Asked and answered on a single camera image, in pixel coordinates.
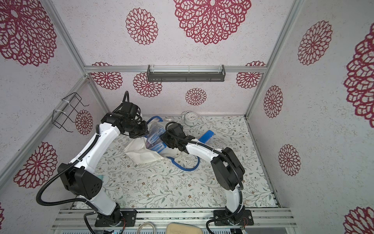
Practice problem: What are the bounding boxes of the black wall shelf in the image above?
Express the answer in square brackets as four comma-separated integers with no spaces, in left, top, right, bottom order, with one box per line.
[146,65,226,82]

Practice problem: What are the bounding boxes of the white cable loop front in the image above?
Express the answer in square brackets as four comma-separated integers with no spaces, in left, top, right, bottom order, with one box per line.
[136,222,157,234]

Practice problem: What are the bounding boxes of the white canvas bag blue handles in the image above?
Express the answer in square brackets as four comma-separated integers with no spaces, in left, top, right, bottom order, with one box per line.
[124,116,200,172]

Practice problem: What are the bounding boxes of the black wire wall rack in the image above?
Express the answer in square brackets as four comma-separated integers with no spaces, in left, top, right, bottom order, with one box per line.
[51,92,89,133]

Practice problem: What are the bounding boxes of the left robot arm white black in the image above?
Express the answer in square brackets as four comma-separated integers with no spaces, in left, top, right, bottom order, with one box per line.
[36,91,149,227]

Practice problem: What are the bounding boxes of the beige object at front edge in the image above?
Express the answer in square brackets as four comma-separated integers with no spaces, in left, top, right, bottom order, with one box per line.
[165,223,204,234]

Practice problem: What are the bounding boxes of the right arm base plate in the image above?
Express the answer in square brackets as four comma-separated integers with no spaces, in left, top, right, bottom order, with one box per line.
[213,209,254,226]

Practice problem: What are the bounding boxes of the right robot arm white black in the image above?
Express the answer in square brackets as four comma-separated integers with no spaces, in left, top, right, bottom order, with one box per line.
[160,121,245,226]

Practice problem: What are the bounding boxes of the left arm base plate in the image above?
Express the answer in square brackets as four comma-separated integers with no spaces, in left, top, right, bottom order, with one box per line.
[94,210,137,227]

